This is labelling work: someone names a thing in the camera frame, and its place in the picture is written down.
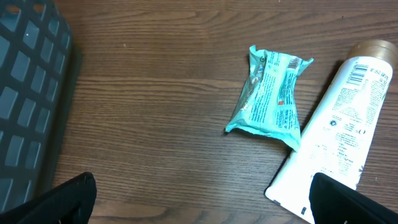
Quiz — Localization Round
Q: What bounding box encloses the white tube gold cap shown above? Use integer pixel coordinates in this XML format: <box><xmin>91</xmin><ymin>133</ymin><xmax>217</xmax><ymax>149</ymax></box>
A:
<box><xmin>265</xmin><ymin>40</ymin><xmax>397</xmax><ymax>223</ymax></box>

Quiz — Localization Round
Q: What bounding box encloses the grey plastic mesh basket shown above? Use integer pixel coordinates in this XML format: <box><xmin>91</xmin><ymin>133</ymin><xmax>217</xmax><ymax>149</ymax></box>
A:
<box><xmin>1</xmin><ymin>0</ymin><xmax>81</xmax><ymax>213</ymax></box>

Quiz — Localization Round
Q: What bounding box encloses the colourful packet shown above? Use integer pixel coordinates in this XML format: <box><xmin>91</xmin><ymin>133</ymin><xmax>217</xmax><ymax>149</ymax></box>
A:
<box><xmin>225</xmin><ymin>45</ymin><xmax>313</xmax><ymax>151</ymax></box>

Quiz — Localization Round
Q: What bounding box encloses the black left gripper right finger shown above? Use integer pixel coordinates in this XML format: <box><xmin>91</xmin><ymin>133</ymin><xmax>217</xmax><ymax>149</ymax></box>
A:
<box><xmin>309</xmin><ymin>172</ymin><xmax>397</xmax><ymax>224</ymax></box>

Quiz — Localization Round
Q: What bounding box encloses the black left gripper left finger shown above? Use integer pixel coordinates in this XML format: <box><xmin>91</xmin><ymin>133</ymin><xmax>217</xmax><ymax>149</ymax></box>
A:
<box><xmin>1</xmin><ymin>172</ymin><xmax>97</xmax><ymax>224</ymax></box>

